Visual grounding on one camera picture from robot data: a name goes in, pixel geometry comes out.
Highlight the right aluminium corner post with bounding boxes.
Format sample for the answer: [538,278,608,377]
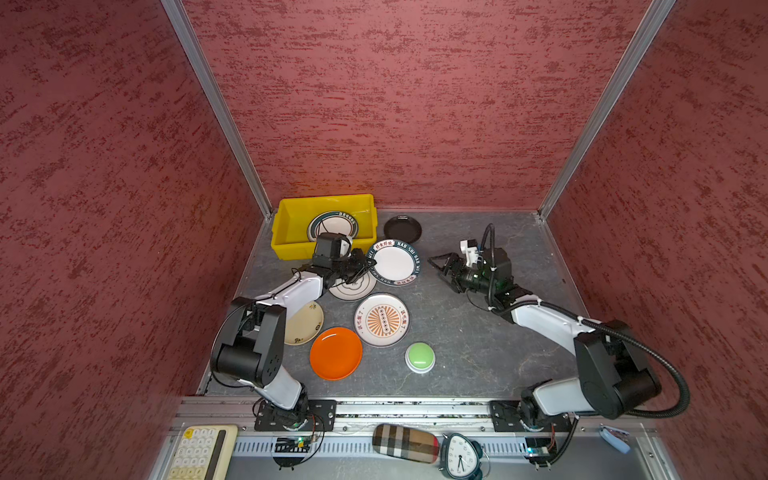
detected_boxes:
[538,0,676,223]

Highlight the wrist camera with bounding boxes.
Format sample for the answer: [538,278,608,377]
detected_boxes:
[460,239,480,268]
[313,232,352,260]

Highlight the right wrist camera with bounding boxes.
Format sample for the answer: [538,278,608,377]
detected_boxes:
[460,239,480,268]

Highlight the blue white small object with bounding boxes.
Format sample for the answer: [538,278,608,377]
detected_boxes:
[598,425,631,454]

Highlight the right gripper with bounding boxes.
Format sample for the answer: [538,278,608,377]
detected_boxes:
[427,253,495,295]

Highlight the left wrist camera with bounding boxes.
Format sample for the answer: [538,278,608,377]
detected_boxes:
[313,232,352,260]

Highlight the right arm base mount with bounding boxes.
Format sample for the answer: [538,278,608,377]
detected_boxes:
[489,400,572,434]

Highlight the white plate dark green rim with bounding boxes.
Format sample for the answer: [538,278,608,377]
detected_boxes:
[307,211,359,241]

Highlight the green push button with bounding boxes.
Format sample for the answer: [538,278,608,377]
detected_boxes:
[405,342,436,374]

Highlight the plaid glasses case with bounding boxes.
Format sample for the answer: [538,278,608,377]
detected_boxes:
[372,424,440,464]

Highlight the beige calculator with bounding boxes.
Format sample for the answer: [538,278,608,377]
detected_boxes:
[165,425,238,480]

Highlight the white plate green lettered rim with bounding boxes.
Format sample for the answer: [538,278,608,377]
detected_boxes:
[367,239,422,287]

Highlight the small black dish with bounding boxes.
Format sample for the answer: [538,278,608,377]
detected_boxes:
[383,215,423,244]

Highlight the right controller board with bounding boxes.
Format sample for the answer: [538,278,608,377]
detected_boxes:
[523,437,557,463]

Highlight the aluminium mounting rail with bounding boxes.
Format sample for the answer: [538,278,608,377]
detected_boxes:
[173,395,655,438]

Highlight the cream beige plate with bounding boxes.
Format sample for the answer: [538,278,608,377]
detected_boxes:
[284,301,325,346]

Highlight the yellow plastic bin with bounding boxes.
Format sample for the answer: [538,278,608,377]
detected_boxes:
[271,194,378,261]

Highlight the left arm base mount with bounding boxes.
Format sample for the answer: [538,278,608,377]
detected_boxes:
[254,399,338,433]

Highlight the left controller board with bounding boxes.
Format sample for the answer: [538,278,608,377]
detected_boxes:
[273,436,314,457]

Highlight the controller board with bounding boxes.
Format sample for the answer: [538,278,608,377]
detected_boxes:
[523,437,557,463]
[273,436,314,457]

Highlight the white plate orange sunburst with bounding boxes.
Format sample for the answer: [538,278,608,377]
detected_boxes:
[353,293,411,348]

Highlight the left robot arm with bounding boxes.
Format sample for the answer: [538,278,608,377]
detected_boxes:
[209,248,376,429]

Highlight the black corrugated cable conduit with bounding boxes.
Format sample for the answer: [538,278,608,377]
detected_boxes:
[479,223,692,469]

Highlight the white plate flower outline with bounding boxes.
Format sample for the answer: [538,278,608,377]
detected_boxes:
[329,272,377,301]

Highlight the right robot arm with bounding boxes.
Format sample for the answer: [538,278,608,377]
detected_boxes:
[428,253,662,429]

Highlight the white analog clock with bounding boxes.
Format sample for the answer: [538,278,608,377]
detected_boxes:
[439,433,483,480]

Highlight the aluminium corner post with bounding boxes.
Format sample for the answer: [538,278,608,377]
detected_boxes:
[161,0,273,220]
[538,0,676,223]

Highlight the left aluminium corner post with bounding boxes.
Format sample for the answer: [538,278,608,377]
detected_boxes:
[161,0,273,220]

